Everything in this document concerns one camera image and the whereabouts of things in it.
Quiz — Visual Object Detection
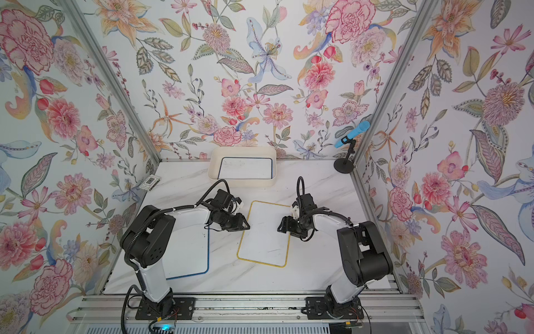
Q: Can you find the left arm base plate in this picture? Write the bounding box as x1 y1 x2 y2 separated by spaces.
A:
135 297 197 321

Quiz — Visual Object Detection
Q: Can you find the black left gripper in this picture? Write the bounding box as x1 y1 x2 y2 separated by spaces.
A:
217 212 252 235

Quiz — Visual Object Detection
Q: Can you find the cream plastic storage box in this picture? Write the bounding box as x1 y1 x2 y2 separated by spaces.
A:
207 147 278 187

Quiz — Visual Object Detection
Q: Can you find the black microphone stand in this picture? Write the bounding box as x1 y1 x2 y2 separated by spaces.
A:
334 139 356 174

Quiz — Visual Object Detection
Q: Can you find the yellow-framed whiteboard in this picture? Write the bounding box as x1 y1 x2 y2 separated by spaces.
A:
236 200 290 268

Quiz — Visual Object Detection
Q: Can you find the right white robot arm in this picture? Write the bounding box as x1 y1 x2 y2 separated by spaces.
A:
278 193 393 315

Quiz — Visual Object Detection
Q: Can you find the small white card box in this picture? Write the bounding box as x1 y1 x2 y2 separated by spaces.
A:
139 175 161 191

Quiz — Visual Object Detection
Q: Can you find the aluminium corner post right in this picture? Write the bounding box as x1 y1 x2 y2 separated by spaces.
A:
354 1 437 165

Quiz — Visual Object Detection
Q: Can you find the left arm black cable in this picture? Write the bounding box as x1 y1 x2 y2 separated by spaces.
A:
120 284 145 334

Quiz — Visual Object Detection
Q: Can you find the aluminium corner post left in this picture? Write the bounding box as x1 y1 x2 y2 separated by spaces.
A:
58 0 162 163

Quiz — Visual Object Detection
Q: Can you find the aluminium front rail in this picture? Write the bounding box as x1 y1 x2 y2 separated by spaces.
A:
67 289 430 333

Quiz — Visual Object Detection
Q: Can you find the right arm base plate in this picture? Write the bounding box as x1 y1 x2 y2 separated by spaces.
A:
300 296 364 321

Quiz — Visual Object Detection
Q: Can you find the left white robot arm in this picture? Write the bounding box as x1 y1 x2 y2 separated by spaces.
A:
120 189 250 304

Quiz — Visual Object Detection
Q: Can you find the aluminium corner post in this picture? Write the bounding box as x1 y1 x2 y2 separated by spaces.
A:
354 1 437 165
58 0 162 163

